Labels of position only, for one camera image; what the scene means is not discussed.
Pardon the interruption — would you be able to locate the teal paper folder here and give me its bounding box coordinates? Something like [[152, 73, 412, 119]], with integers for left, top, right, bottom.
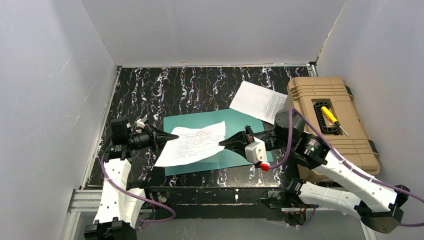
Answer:
[[163, 109, 265, 176]]

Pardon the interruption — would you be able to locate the white printed paper sheet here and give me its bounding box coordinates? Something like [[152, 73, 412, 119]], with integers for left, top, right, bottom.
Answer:
[[154, 121, 226, 167]]

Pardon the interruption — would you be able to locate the white printed paper stack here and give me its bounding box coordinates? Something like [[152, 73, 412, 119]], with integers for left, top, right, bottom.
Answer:
[[229, 81, 288, 124]]

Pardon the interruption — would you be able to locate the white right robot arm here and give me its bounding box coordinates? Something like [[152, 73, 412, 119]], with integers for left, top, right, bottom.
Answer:
[[219, 108, 409, 234]]

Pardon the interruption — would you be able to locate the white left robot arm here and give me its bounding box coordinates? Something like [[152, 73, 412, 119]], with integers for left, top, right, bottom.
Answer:
[[84, 117, 178, 240]]

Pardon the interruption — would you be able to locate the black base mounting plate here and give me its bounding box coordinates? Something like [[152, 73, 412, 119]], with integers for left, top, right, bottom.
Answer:
[[120, 186, 319, 222]]

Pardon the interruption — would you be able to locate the tan plastic toolbox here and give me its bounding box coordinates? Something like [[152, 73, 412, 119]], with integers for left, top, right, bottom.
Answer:
[[284, 76, 381, 175]]

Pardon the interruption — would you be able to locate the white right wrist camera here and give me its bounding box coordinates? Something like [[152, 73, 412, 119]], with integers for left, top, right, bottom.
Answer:
[[244, 140, 270, 172]]

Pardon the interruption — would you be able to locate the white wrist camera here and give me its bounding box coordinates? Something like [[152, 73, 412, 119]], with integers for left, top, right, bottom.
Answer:
[[244, 140, 270, 172], [135, 118, 149, 129]]

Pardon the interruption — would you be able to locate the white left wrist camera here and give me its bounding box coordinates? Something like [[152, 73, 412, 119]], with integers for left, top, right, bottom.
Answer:
[[135, 118, 149, 129]]

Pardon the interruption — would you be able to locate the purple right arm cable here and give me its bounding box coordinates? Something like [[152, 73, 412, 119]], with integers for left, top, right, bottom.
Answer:
[[261, 107, 424, 229]]

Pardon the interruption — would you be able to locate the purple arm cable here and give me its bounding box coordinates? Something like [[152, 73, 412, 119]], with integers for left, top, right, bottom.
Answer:
[[100, 155, 176, 232], [261, 107, 424, 229]]

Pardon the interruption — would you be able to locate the yellow handled screwdriver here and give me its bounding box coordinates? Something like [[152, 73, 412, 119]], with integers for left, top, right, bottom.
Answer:
[[320, 106, 349, 137]]

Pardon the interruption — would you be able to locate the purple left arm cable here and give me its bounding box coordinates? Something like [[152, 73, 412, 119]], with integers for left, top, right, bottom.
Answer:
[[100, 155, 176, 232]]

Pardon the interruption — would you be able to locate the aluminium frame rail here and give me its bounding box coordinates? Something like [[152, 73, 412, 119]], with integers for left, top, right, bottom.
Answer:
[[61, 184, 360, 240]]

